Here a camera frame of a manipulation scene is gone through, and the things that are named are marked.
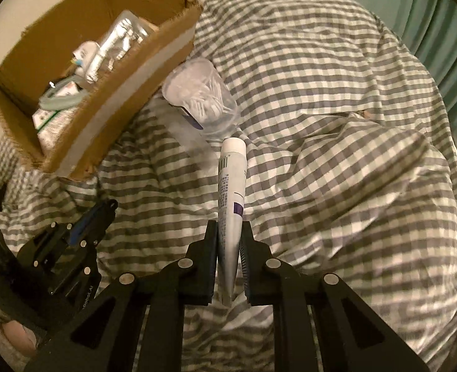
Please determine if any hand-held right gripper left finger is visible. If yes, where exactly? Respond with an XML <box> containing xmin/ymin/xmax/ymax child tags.
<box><xmin>23</xmin><ymin>220</ymin><xmax>218</xmax><ymax>372</ymax></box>

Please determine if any small white bottle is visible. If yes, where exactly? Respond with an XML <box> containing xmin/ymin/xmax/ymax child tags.
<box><xmin>71</xmin><ymin>41</ymin><xmax>99</xmax><ymax>71</ymax></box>

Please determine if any green and white medicine box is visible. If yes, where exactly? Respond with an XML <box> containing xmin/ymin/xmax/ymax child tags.
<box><xmin>32</xmin><ymin>85</ymin><xmax>82</xmax><ymax>152</ymax></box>

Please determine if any white squeeze tube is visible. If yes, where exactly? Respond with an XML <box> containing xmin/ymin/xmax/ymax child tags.
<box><xmin>217</xmin><ymin>137</ymin><xmax>248</xmax><ymax>306</ymax></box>

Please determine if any silver blister pack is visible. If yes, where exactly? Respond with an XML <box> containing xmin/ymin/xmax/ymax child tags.
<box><xmin>83</xmin><ymin>11</ymin><xmax>159</xmax><ymax>84</ymax></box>

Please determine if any clear cotton swab container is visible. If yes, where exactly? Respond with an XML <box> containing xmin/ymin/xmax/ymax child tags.
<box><xmin>162</xmin><ymin>57</ymin><xmax>240</xmax><ymax>137</ymax></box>

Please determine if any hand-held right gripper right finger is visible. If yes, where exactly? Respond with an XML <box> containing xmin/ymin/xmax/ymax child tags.
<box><xmin>239</xmin><ymin>220</ymin><xmax>431</xmax><ymax>372</ymax></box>

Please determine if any cardboard box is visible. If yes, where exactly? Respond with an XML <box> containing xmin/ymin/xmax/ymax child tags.
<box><xmin>0</xmin><ymin>0</ymin><xmax>204</xmax><ymax>182</ymax></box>

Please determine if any checked blanket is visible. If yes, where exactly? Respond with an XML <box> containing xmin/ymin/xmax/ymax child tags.
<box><xmin>0</xmin><ymin>0</ymin><xmax>457</xmax><ymax>372</ymax></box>

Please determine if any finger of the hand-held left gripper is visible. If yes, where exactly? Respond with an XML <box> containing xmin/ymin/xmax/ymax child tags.
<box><xmin>48</xmin><ymin>198</ymin><xmax>119</xmax><ymax>296</ymax></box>
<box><xmin>17</xmin><ymin>213</ymin><xmax>94</xmax><ymax>269</ymax></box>

